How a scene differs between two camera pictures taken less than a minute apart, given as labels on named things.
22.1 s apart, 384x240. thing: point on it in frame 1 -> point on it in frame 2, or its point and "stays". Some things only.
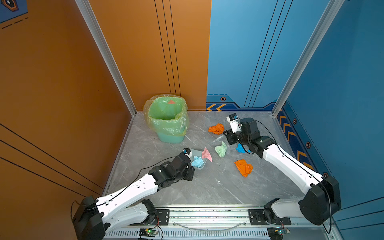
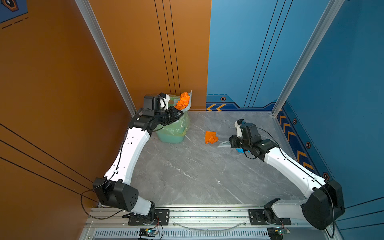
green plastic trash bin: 168,116 stays
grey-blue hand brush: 223,138 -> 225,144
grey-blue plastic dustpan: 197,153 -> 187,108
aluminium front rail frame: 219,224 stays
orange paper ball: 245,168 -> 183,103
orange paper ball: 218,129 -> 210,137
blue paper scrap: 240,149 stays
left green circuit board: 145,232 stays
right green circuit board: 277,233 stays
